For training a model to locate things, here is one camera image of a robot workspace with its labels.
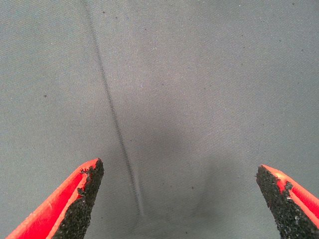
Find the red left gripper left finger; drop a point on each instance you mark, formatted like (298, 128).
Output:
(69, 206)

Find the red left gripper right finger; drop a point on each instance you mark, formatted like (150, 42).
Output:
(291, 211)

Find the dark grey table cloth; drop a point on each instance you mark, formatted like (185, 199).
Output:
(199, 74)

